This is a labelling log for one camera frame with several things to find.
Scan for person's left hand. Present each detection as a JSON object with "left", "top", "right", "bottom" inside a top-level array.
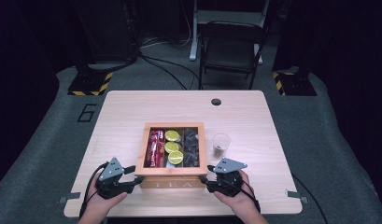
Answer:
[{"left": 85, "top": 173, "right": 129, "bottom": 216}]

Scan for right hand-held gripper black cable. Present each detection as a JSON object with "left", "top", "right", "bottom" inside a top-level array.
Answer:
[{"left": 237, "top": 178, "right": 262, "bottom": 215}]

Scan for grey table edge bracket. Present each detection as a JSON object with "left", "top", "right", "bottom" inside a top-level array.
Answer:
[
  {"left": 284, "top": 189, "right": 309, "bottom": 204},
  {"left": 58, "top": 191, "right": 82, "bottom": 205}
]

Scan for hand-held gripper black cable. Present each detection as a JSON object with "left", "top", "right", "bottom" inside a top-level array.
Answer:
[
  {"left": 78, "top": 161, "right": 110, "bottom": 219},
  {"left": 237, "top": 178, "right": 262, "bottom": 215}
]

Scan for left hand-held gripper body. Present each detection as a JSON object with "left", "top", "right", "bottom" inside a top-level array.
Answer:
[{"left": 94, "top": 157, "right": 134, "bottom": 200}]

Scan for black folding chair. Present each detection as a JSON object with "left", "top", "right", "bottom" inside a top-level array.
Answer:
[{"left": 198, "top": 21, "right": 268, "bottom": 91}]

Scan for white cables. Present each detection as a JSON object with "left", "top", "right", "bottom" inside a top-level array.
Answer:
[{"left": 141, "top": 0, "right": 193, "bottom": 49}]

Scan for person's right hand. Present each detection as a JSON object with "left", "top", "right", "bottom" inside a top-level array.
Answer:
[{"left": 214, "top": 170, "right": 260, "bottom": 216}]

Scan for black cabinet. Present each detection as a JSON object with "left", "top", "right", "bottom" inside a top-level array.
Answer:
[{"left": 81, "top": 0, "right": 140, "bottom": 63}]

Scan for white desk frame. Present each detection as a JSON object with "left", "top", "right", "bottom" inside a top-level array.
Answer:
[{"left": 189, "top": 0, "right": 271, "bottom": 65}]

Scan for wooden tea box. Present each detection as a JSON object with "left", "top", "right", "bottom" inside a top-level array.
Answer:
[{"left": 134, "top": 121, "right": 209, "bottom": 189}]

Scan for black floor cable bundle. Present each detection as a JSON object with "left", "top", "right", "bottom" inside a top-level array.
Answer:
[{"left": 137, "top": 53, "right": 202, "bottom": 91}]

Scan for left hand-held gripper black cable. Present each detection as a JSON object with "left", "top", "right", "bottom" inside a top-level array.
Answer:
[{"left": 78, "top": 161, "right": 110, "bottom": 219}]

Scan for green lid tea capsule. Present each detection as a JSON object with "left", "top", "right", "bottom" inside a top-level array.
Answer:
[
  {"left": 163, "top": 141, "right": 180, "bottom": 154},
  {"left": 164, "top": 130, "right": 181, "bottom": 143},
  {"left": 167, "top": 150, "right": 185, "bottom": 166}
]

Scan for red tea packet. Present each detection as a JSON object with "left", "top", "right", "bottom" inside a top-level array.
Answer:
[
  {"left": 147, "top": 129, "right": 158, "bottom": 168},
  {"left": 155, "top": 129, "right": 166, "bottom": 168}
]

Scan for striped black stand base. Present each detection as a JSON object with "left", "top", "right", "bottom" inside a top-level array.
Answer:
[
  {"left": 67, "top": 71, "right": 114, "bottom": 97},
  {"left": 271, "top": 71, "right": 318, "bottom": 97}
]

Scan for dark tea leaves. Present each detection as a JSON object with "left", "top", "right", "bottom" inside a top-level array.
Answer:
[{"left": 213, "top": 145, "right": 228, "bottom": 159}]

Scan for pile of dark tea bags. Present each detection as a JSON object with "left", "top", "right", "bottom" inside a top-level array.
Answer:
[{"left": 182, "top": 127, "right": 201, "bottom": 168}]

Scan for thin black floor cable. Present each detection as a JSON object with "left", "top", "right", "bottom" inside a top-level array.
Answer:
[{"left": 291, "top": 174, "right": 331, "bottom": 224}]

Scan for clear plastic cup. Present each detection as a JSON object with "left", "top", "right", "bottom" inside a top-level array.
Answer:
[{"left": 211, "top": 133, "right": 233, "bottom": 160}]

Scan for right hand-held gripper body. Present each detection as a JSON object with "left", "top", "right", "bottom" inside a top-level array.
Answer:
[{"left": 206, "top": 157, "right": 248, "bottom": 198}]

